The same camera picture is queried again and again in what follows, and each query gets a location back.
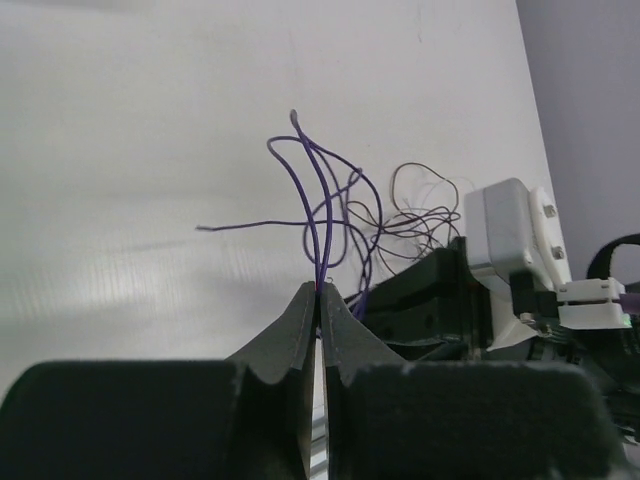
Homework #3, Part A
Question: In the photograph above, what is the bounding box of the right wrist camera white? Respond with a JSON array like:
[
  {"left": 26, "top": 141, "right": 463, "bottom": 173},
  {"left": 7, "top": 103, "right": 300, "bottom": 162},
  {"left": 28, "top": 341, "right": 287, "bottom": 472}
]
[{"left": 464, "top": 178, "right": 632, "bottom": 350}]

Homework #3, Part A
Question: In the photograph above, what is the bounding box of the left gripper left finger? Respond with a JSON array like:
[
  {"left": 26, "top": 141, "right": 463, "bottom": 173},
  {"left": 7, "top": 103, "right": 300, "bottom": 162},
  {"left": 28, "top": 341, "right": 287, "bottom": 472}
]
[{"left": 1, "top": 282, "right": 317, "bottom": 479}]

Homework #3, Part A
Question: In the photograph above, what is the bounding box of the bundle of thin cables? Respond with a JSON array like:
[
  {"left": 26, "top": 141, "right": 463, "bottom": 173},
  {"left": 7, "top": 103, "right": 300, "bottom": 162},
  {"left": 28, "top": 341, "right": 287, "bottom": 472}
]
[{"left": 344, "top": 162, "right": 462, "bottom": 281}]

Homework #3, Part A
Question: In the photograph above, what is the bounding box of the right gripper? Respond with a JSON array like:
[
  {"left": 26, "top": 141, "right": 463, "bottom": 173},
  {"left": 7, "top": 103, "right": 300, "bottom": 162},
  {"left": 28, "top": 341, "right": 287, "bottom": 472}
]
[{"left": 362, "top": 237, "right": 639, "bottom": 443}]

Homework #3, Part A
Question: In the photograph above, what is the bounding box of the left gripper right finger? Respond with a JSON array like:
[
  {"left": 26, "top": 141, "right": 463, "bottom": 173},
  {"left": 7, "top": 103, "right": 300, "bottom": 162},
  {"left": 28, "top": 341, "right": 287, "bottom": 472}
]
[{"left": 318, "top": 285, "right": 625, "bottom": 479}]

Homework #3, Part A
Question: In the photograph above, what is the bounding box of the purple thin cable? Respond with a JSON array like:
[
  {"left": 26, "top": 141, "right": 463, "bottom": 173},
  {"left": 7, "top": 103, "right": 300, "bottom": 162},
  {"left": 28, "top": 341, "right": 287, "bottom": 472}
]
[{"left": 195, "top": 109, "right": 384, "bottom": 321}]

